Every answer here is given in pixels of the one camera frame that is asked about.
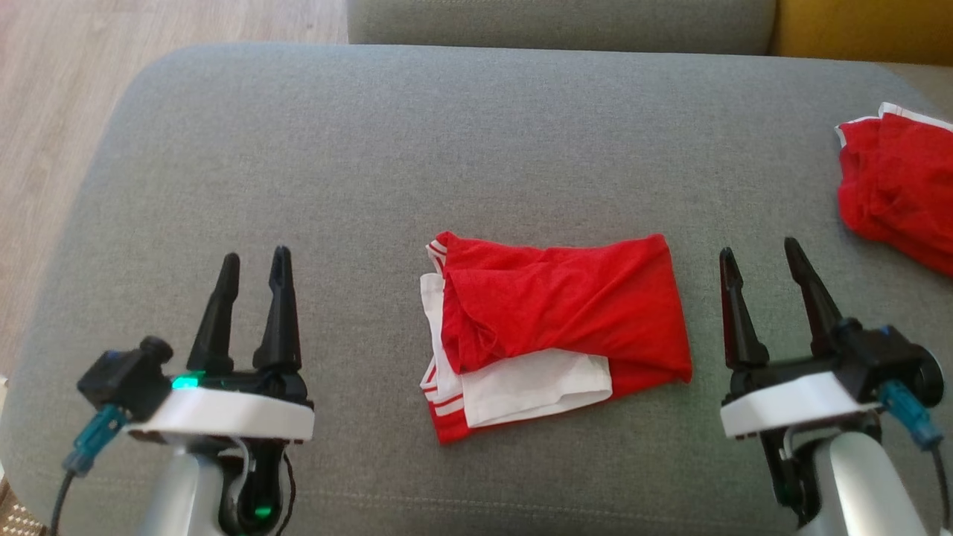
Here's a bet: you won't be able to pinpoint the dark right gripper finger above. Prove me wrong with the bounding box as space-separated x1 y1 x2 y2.
719 248 771 371
784 237 847 355

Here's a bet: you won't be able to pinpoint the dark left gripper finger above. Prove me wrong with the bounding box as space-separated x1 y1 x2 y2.
253 246 303 374
186 253 242 374

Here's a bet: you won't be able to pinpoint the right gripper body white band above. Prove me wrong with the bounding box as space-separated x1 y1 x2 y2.
719 354 885 526

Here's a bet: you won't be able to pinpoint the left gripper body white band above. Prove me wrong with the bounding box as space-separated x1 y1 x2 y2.
123 367 316 536

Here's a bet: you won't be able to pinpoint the red shorts with white band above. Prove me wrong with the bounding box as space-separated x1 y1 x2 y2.
834 102 953 278

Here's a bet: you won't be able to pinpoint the red basketball jersey white sleeves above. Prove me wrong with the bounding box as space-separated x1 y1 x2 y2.
419 231 694 446

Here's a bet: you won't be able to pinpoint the grey sofa seat cushion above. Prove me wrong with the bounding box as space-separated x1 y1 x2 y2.
0 42 953 536

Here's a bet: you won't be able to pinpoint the yellow cushion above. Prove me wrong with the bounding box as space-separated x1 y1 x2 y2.
771 0 953 67

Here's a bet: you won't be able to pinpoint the grey sofa backrest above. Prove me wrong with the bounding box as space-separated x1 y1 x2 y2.
346 0 780 55

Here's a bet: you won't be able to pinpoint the left black cable teal plug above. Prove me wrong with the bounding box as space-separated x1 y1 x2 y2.
49 404 128 536

